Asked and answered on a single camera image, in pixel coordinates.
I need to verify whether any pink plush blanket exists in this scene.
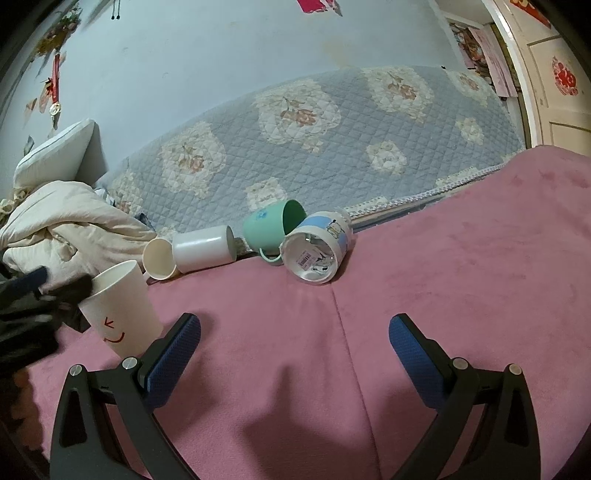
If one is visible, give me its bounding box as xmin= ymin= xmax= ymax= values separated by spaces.
xmin=25 ymin=144 xmax=591 ymax=480

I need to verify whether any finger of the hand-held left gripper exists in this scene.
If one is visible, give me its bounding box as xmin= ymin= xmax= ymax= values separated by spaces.
xmin=0 ymin=265 xmax=49 ymax=297
xmin=46 ymin=274 xmax=96 ymax=331

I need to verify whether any pink wall poster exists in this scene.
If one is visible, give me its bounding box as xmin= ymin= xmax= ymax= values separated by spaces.
xmin=450 ymin=21 xmax=520 ymax=99

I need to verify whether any red ribbon medal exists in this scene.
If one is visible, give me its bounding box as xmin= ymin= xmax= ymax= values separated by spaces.
xmin=47 ymin=52 xmax=64 ymax=117

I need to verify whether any green mug with handle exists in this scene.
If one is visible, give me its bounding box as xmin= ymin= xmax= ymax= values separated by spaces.
xmin=243 ymin=199 xmax=308 ymax=264

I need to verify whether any white pillow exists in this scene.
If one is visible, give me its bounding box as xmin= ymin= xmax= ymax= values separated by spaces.
xmin=13 ymin=119 xmax=110 ymax=191

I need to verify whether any white cup cartoon print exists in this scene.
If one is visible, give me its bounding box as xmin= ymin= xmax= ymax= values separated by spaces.
xmin=281 ymin=210 xmax=355 ymax=284

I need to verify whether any plain white cup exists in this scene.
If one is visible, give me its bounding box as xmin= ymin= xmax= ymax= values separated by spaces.
xmin=172 ymin=224 xmax=238 ymax=274

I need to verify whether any floral wall decoration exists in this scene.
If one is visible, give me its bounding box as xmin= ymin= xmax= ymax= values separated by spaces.
xmin=34 ymin=2 xmax=84 ymax=56

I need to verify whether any beige duvet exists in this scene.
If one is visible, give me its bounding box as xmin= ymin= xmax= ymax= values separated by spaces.
xmin=0 ymin=180 xmax=158 ymax=278

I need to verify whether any red paper cutting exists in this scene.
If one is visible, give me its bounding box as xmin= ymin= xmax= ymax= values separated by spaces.
xmin=549 ymin=56 xmax=581 ymax=97

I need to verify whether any cream door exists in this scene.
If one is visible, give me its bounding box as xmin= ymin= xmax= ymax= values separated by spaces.
xmin=482 ymin=0 xmax=591 ymax=155

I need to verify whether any grey floral quilted bedspread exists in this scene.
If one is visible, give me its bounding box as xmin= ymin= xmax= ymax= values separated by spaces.
xmin=98 ymin=64 xmax=528 ymax=243

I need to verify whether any white paper cup red smile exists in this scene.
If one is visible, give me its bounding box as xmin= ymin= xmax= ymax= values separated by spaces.
xmin=76 ymin=259 xmax=164 ymax=360

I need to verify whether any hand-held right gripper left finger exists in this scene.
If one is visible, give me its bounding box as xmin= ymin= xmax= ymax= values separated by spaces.
xmin=48 ymin=313 xmax=202 ymax=480

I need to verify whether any cream plastic cup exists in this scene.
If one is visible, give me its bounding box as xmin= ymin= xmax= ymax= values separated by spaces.
xmin=142 ymin=237 xmax=182 ymax=281

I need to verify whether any red wall decoration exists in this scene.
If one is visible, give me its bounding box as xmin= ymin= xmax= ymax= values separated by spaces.
xmin=297 ymin=0 xmax=345 ymax=17

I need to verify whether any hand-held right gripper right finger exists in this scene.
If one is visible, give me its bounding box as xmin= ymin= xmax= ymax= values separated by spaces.
xmin=388 ymin=313 xmax=541 ymax=480

